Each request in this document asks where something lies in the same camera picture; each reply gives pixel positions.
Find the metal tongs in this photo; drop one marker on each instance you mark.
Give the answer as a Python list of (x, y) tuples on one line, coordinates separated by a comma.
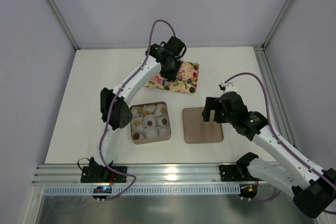
[(165, 83)]

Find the right aluminium frame rail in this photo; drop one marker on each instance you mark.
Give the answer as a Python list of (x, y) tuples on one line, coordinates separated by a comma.
[(276, 105)]

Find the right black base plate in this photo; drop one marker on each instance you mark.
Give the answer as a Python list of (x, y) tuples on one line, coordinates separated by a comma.
[(235, 173)]

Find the slotted cable duct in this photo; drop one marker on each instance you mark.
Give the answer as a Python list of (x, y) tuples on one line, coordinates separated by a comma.
[(143, 190)]

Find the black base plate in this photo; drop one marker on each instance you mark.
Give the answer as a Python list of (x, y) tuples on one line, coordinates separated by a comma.
[(101, 175), (235, 173)]

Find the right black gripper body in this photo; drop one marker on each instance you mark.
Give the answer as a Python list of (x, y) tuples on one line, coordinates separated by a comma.
[(214, 110)]

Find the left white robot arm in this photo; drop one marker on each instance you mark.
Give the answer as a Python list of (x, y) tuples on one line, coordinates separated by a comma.
[(114, 103)]

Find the brown round chocolate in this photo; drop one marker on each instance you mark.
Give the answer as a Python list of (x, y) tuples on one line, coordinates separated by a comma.
[(136, 136)]

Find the gold tin box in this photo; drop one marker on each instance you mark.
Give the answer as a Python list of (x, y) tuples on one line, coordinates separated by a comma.
[(157, 132)]

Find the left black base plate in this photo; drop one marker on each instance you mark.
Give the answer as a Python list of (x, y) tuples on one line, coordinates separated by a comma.
[(101, 175)]

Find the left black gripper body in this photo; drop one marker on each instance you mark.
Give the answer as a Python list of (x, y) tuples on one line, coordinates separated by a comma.
[(170, 73)]

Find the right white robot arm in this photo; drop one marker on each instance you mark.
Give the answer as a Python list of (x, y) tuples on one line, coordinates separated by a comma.
[(311, 187)]

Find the gold tin lid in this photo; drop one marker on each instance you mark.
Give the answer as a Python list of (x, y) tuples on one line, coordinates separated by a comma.
[(196, 131)]

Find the left aluminium frame post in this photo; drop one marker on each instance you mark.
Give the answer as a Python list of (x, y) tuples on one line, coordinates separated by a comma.
[(61, 21)]

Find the aluminium front rail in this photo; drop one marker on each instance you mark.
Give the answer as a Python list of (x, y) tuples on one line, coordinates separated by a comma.
[(71, 174)]

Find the floral tray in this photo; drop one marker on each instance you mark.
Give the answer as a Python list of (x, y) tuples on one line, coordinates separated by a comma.
[(186, 81)]

